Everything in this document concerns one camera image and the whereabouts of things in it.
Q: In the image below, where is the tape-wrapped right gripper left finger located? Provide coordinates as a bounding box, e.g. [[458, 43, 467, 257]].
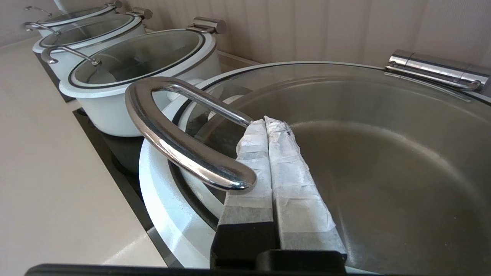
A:
[[210, 119, 278, 269]]

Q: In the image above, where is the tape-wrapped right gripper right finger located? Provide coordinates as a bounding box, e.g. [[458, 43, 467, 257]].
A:
[[265, 116, 348, 252]]

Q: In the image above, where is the white round cooking pot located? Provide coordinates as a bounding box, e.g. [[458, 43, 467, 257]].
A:
[[59, 29, 221, 137], [169, 63, 491, 276], [33, 13, 148, 77], [38, 11, 123, 38]]

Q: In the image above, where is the black glass cooktop panel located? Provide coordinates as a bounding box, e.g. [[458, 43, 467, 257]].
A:
[[72, 107, 185, 269]]

